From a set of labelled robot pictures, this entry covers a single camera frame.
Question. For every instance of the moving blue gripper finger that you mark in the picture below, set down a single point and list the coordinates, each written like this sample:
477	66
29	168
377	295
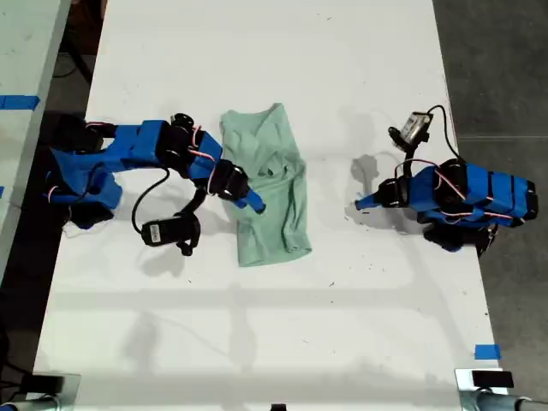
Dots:
370	205
237	203

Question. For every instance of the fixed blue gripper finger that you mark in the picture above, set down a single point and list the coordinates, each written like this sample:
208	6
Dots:
256	201
370	198

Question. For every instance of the pale green T-shirt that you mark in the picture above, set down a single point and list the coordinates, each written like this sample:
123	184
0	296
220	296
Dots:
274	192

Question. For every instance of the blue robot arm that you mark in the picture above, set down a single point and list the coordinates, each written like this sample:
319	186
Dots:
128	150
475	197

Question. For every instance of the square blue tape piece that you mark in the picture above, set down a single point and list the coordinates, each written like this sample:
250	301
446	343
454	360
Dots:
487	352

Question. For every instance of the white mounting plate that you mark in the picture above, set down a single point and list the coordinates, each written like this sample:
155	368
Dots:
462	379

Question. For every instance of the small black block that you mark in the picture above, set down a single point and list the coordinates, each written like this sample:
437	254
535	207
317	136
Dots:
278	407

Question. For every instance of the small black box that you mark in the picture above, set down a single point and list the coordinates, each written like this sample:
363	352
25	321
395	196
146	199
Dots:
43	382
492	379

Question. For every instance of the long blue tape strip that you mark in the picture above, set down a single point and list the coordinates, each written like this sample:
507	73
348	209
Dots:
17	103

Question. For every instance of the grey metal clamp pipe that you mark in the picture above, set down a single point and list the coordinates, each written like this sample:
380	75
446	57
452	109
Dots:
496	400

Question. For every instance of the white side table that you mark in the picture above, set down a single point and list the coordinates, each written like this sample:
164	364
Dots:
21	64

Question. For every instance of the camera black stalk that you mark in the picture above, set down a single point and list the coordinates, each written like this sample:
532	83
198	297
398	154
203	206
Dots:
406	164
194	203

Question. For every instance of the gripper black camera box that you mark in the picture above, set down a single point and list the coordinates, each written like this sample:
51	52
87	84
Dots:
169	231

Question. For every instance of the grey metal bracket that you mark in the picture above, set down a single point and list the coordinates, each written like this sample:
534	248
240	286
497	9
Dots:
70	387

